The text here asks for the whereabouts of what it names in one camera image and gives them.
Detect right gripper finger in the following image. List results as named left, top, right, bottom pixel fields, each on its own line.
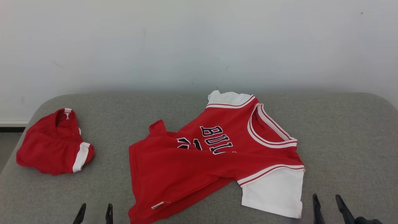
left=335, top=194, right=356, bottom=224
left=312, top=194, right=326, bottom=224

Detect white and black baseboard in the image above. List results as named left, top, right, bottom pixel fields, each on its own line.
left=0, top=120, right=30, bottom=133

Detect red basketball jersey white sleeves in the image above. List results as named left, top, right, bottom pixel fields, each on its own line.
left=128, top=90, right=306, bottom=224

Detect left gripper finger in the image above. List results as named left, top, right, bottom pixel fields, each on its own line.
left=73, top=203, right=87, bottom=224
left=105, top=203, right=114, bottom=224

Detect red shorts white stripe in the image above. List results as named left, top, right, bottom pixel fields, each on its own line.
left=16, top=108, right=95, bottom=175

